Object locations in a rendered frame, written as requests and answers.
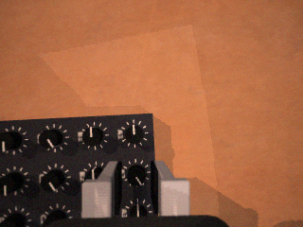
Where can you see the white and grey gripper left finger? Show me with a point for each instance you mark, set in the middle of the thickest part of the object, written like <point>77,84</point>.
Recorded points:
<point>101,197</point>

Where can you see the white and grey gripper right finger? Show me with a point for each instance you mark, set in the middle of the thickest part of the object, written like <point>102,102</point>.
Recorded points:
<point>170,196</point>

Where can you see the black knob box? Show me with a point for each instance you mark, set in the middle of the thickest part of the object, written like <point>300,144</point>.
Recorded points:
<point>46,161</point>

